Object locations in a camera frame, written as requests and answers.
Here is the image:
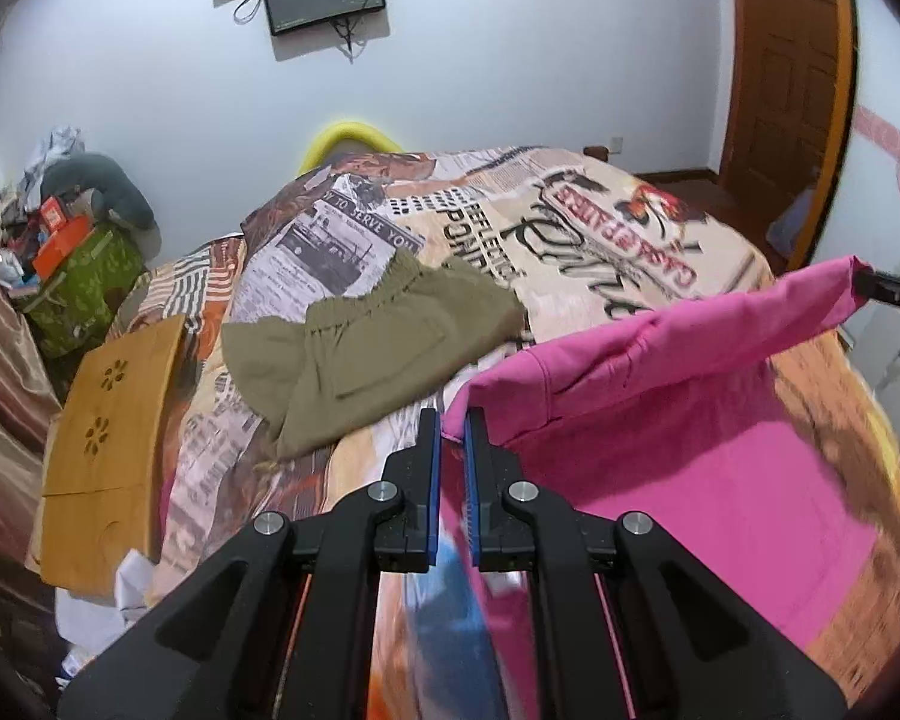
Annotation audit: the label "grey plush toy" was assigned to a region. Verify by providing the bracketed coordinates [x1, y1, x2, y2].
[41, 152, 160, 232]

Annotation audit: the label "green patterned bag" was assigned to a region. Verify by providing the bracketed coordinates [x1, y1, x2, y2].
[21, 221, 151, 361]

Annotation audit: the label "pink pants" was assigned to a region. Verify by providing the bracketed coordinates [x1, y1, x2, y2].
[444, 255, 883, 720]

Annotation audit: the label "small red box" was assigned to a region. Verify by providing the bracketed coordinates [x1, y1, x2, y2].
[39, 196, 73, 235]

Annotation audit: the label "yellow pillow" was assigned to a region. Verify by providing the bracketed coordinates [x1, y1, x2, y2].
[300, 118, 406, 175]

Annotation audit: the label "white appliance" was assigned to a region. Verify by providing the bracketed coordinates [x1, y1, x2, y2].
[844, 240, 900, 437]

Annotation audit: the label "grey crumpled clothes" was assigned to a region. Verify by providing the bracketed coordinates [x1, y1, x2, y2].
[21, 126, 85, 192]

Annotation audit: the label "printed blanket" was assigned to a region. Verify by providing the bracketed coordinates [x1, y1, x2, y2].
[112, 146, 900, 720]

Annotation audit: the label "wooden lap table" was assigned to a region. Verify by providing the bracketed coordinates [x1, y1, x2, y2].
[28, 313, 188, 599]

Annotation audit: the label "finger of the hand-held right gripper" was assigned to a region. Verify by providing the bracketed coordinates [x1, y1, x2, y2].
[852, 265, 900, 329]

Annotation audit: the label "wooden door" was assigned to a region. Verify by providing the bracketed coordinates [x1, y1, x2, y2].
[720, 0, 860, 271]

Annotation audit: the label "brown satin curtain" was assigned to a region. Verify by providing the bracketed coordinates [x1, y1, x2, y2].
[0, 37, 65, 541]

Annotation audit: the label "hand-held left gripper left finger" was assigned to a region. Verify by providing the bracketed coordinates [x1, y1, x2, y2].
[58, 408, 442, 720]

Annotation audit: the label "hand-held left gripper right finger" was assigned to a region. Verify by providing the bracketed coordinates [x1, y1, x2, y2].
[463, 406, 848, 720]

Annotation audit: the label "white cloth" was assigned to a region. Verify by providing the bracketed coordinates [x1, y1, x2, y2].
[54, 547, 158, 665]

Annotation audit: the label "orange box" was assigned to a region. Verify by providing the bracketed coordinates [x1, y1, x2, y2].
[31, 214, 92, 278]

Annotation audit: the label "olive green pants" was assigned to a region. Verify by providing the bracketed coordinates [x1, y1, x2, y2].
[221, 251, 527, 460]

